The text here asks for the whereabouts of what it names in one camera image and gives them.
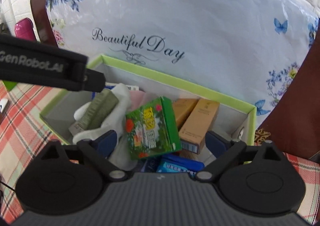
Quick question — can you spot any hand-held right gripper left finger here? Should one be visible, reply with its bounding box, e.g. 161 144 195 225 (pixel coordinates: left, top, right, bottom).
40 130 127 181

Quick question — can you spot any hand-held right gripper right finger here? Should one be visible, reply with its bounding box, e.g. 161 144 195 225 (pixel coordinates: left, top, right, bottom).
194 130 282 182

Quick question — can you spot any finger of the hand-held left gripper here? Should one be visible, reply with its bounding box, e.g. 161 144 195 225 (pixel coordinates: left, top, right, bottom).
82 67 106 93

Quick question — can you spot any gold carton box with barcode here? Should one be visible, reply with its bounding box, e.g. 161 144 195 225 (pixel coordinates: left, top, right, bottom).
178 98 221 155

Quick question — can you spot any olive green carton box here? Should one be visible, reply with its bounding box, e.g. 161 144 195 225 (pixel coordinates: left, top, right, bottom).
68 88 119 136

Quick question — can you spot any white sock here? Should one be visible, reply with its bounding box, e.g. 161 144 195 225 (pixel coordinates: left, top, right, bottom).
72 83 141 172

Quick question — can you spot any blue plastic square container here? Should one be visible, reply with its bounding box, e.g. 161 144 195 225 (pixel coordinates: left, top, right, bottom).
156 153 206 174

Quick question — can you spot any green floral carton box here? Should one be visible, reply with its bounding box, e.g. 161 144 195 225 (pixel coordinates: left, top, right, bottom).
125 96 182 160

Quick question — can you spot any tan carton box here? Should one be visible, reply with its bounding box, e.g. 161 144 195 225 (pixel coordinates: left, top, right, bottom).
172 98 200 129

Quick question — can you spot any pink cloth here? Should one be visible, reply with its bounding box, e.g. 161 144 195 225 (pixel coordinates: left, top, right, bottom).
128 90 153 114

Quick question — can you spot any light green storage box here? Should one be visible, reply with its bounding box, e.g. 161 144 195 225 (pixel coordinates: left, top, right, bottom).
39 54 258 165

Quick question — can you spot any pink thermos bottle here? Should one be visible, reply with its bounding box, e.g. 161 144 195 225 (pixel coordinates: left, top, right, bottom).
14 18 36 41

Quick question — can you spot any white remote control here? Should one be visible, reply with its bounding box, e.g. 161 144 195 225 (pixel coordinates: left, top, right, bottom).
0 99 11 113

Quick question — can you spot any red plaid bed sheet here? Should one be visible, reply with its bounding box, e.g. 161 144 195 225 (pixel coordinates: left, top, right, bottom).
0 82 320 225

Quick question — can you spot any white floral bedding package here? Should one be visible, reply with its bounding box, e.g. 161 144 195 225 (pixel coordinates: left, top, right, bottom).
45 0 320 126

